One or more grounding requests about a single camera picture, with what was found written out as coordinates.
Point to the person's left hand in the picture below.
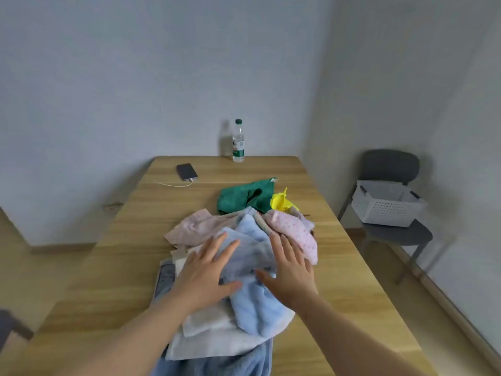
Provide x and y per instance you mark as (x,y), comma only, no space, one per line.
(203,278)

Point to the person's right hand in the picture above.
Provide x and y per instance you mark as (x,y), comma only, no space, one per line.
(291,279)

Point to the light blue striped towel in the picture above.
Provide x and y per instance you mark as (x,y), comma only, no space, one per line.
(254,309)

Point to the pink dotted cloth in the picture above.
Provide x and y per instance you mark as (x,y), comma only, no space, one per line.
(293,231)

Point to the pale pink towel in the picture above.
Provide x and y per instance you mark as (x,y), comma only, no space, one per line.
(191,229)

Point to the lilac dotted white cloth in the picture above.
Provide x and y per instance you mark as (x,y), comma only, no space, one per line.
(307,223)

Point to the cream white towel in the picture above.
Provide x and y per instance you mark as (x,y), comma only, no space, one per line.
(211,342)

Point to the yellow cloth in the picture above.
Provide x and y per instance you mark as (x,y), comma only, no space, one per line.
(280,201)

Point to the green cloth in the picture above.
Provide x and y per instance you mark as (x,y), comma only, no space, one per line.
(235,195)

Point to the grey-blue towel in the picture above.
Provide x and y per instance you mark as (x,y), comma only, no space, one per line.
(235,366)

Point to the white plastic basket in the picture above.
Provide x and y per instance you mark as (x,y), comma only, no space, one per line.
(387,211)

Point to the person's right forearm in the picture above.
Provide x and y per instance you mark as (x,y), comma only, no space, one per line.
(352,344)

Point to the person's left forearm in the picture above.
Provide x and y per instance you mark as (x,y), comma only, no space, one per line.
(129,344)

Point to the wooden table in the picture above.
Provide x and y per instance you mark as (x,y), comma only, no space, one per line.
(117,270)

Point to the grey smartphone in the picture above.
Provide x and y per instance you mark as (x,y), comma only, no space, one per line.
(186,171)

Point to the clear green-label water bottle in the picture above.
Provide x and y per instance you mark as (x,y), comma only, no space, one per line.
(238,146)

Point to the grey chair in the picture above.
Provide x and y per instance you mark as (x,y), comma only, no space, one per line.
(8,325)
(387,164)

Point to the white wall socket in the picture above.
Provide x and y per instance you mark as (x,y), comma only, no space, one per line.
(112,208)

